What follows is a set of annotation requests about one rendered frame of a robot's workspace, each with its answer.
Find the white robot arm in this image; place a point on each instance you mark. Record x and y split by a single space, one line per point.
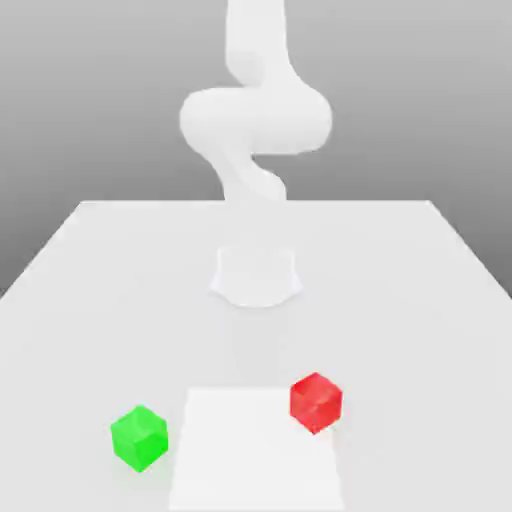
256 120

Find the small red cube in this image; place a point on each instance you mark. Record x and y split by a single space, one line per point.
315 403

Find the small green cube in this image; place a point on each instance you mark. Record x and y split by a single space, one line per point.
139 438

